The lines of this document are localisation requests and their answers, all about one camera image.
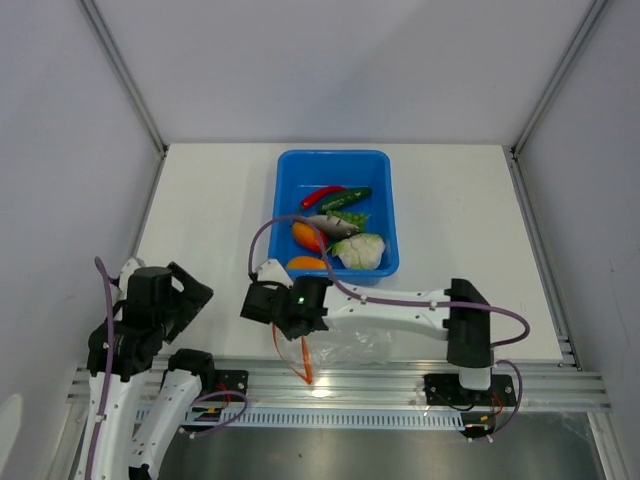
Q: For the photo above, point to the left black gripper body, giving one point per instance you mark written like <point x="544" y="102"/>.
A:
<point x="162" y="319"/>

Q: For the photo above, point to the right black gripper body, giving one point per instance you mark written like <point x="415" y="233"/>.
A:
<point x="287" y="287"/>

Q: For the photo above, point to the clear orange zip bag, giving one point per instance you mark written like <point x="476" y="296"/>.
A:
<point x="308" y="355"/>

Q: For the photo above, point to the yellow orange mango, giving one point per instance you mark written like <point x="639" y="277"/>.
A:
<point x="306" y="263"/>

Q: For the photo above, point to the grey toy fish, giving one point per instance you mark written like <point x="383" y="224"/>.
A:
<point x="332" y="226"/>

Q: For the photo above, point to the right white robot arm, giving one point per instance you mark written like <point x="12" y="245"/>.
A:
<point x="456" y="315"/>

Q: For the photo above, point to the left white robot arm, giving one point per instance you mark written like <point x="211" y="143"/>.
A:
<point x="119" y="362"/>

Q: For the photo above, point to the red orange mango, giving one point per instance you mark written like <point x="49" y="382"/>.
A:
<point x="306" y="237"/>

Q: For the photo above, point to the red chili pepper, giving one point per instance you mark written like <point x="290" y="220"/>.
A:
<point x="314" y="197"/>

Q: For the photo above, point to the blue plastic bin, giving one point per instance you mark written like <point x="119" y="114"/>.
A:
<point x="300" y="173"/>

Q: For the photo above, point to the green cucumber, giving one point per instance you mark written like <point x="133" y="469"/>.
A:
<point x="343" y="199"/>

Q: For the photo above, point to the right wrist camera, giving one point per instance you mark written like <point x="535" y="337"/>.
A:
<point x="272" y="271"/>

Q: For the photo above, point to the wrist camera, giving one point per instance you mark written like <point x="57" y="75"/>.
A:
<point x="129" y="267"/>
<point x="272" y="271"/>

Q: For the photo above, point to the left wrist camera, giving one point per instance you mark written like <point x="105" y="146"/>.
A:
<point x="129" y="267"/>

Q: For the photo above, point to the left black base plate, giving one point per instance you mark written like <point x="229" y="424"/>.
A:
<point x="230" y="380"/>

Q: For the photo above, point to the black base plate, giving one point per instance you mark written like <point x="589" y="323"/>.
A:
<point x="230" y="380"/>
<point x="442" y="389"/>

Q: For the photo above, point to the white slotted cable duct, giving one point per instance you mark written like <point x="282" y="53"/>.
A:
<point x="438" y="420"/>

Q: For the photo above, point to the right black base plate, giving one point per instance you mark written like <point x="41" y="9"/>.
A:
<point x="442" y="389"/>

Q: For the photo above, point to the aluminium front rail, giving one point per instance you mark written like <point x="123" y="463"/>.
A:
<point x="399" y="386"/>

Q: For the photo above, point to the left aluminium frame post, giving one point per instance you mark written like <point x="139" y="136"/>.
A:
<point x="114" y="57"/>

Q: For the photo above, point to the aluminium frame post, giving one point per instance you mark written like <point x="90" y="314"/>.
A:
<point x="568" y="59"/>
<point x="114" y="57"/>

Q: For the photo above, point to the right aluminium frame post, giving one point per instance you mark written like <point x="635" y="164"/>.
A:
<point x="568" y="59"/>

